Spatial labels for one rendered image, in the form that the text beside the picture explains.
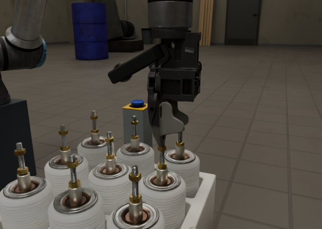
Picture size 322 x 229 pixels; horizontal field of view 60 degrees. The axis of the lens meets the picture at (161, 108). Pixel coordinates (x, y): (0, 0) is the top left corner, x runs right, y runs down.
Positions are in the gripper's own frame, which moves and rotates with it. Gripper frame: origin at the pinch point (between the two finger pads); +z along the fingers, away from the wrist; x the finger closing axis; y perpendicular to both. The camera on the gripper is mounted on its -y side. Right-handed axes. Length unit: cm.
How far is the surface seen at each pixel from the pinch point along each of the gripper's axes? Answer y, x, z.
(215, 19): -93, 1014, -53
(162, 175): 1.1, -1.0, 7.3
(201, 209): 8.5, 3.2, 16.2
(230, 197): 14, 37, 34
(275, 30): 108, 991, -14
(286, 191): 33, 46, 34
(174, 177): 3.0, 1.7, 8.8
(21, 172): -23.3, -10.6, 5.4
